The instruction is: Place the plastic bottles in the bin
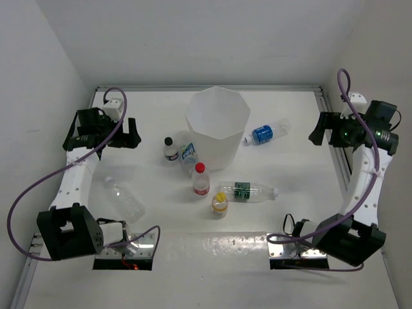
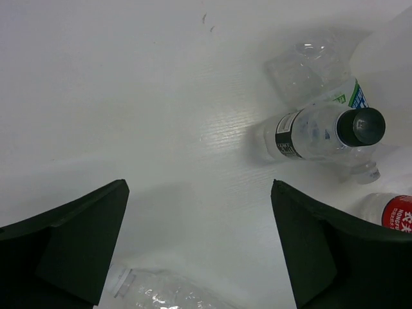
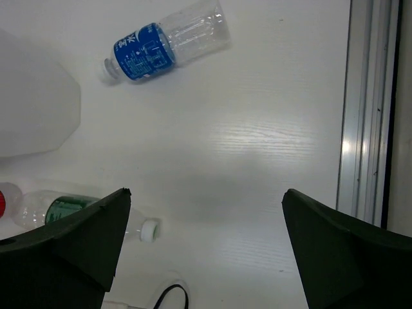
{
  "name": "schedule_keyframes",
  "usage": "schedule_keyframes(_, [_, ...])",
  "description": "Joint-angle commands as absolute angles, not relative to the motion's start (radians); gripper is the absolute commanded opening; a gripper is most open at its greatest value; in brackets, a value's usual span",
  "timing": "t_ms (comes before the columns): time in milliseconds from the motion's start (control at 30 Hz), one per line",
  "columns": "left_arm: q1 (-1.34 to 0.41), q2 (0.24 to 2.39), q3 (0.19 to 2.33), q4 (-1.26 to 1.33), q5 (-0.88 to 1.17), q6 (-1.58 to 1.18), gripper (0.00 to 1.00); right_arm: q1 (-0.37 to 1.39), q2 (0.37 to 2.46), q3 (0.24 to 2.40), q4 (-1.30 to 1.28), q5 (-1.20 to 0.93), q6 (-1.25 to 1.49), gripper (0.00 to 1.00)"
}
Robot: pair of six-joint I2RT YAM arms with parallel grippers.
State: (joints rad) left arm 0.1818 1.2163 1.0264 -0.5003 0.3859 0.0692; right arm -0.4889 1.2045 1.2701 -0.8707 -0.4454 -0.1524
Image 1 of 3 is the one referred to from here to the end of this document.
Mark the blue label plastic bottle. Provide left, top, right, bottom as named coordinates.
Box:
left=243, top=118, right=292, bottom=145

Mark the red cap plastic bottle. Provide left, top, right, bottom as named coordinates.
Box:
left=192, top=162, right=211, bottom=197

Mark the green label plastic bottle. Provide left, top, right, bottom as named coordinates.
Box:
left=219, top=182, right=279, bottom=203

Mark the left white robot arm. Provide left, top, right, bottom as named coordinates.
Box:
left=37, top=107, right=141, bottom=261

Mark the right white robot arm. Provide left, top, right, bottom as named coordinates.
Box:
left=283, top=100, right=398, bottom=267

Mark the white octagonal plastic bin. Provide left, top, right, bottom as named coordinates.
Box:
left=185, top=86, right=250, bottom=171

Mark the black cap small bottle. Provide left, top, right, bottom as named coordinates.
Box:
left=164, top=136, right=180, bottom=163

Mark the light blue label bottle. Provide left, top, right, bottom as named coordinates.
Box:
left=176, top=131, right=199, bottom=177

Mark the clear unlabelled plastic bottle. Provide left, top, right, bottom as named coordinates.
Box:
left=104, top=176, right=145, bottom=224

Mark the yellow cap small bottle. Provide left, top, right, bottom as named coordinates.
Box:
left=211, top=192, right=229, bottom=219

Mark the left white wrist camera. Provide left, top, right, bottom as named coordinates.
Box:
left=101, top=98, right=124, bottom=122

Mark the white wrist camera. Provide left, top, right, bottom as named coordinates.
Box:
left=341, top=92, right=369, bottom=119
left=101, top=98, right=124, bottom=122

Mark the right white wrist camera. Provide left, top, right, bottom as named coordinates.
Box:
left=341, top=92, right=369, bottom=119

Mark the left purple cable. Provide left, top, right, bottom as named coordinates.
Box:
left=6, top=88, right=161, bottom=261

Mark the purple cable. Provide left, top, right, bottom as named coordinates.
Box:
left=266, top=68, right=384, bottom=272
left=6, top=88, right=161, bottom=261

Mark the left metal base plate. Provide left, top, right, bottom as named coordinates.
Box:
left=96, top=232, right=156, bottom=259

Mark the metal base plate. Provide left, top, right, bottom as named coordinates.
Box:
left=96, top=232, right=156, bottom=259
left=267, top=233, right=327, bottom=260

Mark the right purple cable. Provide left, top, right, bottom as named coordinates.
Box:
left=266, top=68, right=384, bottom=272

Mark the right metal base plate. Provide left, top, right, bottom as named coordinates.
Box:
left=267, top=233, right=327, bottom=260

